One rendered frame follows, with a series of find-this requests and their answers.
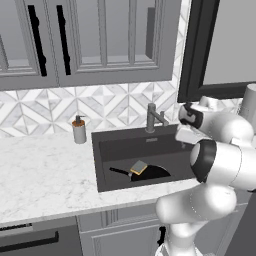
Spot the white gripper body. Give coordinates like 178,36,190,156
175,124,202,146

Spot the black frying pan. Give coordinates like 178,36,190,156
109,164,172,183

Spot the yellow and grey sponge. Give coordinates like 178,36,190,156
129,160,149,176

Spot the dark grey sink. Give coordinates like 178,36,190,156
90,123,200,193

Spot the grey metal tap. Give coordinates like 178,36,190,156
145,102,170,134

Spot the grey cylinder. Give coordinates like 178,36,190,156
239,83,256,125

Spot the black framed window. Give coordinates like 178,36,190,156
177,0,256,104

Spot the grey false drawer front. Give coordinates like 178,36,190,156
76,202,162,232

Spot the grey soap dispenser, orange collar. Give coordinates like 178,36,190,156
71,115,88,145

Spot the grey base cupboard door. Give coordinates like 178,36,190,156
78,223,168,256

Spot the grey glazed cupboard door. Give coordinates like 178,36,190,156
46,0,183,88

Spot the dark grey dishwasher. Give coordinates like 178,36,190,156
0,215,84,256

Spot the grey panelled cupboard door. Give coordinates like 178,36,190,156
0,0,60,92

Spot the black base cupboard handle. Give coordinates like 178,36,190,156
158,226,167,246

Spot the black cupboard door handle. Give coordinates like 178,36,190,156
55,4,72,76
27,4,48,78

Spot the black dishwasher handle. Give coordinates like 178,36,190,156
0,230,60,253

